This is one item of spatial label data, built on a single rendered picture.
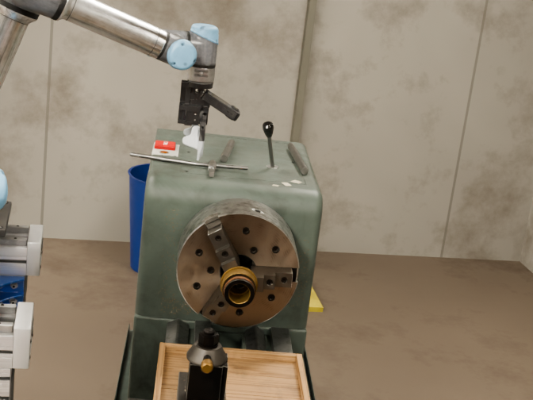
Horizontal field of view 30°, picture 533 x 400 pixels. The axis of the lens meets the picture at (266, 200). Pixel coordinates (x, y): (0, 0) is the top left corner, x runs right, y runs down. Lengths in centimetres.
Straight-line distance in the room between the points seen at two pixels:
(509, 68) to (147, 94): 210
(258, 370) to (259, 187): 50
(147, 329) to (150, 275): 16
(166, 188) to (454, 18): 344
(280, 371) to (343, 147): 342
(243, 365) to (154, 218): 47
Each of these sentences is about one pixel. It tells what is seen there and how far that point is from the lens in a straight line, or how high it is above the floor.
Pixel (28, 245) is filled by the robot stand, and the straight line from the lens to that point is 254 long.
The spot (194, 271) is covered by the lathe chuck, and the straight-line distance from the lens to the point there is 254.
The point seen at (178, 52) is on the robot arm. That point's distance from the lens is 251.
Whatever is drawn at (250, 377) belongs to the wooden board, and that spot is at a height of 89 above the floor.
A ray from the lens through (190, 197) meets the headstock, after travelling 264.
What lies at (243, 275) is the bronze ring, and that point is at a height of 112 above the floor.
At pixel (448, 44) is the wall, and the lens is 585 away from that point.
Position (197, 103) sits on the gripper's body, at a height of 144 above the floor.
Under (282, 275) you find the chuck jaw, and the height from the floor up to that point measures 110.
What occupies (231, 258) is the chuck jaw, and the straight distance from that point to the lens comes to 247.
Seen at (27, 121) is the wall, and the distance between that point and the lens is 559.
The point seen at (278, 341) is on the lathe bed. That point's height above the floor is 87.
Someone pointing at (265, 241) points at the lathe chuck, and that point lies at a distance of 252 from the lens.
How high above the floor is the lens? 201
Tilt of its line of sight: 17 degrees down
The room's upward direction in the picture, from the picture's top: 7 degrees clockwise
